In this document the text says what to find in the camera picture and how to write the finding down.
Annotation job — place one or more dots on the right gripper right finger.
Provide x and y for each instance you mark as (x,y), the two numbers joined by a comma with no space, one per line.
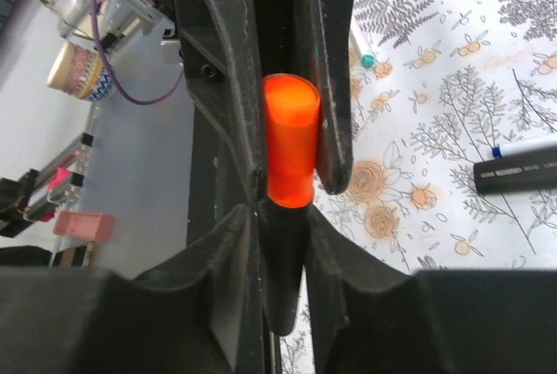
(367,317)

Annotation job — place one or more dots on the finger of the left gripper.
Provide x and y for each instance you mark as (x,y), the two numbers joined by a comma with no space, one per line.
(321,34)
(219,47)

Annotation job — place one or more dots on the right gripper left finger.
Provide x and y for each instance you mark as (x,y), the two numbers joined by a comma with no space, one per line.
(181,316)

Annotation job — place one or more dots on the teal pen cap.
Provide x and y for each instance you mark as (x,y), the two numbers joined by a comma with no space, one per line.
(368,61)

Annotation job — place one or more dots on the orange black highlighter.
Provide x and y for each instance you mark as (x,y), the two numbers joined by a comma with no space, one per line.
(282,236)

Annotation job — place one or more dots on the blue capped white pen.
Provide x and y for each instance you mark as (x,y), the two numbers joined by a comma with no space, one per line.
(523,146)

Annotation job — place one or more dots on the pink eraser block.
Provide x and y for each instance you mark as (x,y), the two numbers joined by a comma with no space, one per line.
(95,227)

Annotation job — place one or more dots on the floral tablecloth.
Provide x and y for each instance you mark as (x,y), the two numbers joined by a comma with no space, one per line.
(452,80)

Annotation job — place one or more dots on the patterned paper cup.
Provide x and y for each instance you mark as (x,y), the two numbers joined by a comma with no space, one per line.
(80,73)

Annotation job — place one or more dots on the green capped black highlighter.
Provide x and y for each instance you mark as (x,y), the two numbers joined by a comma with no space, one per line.
(528,171)

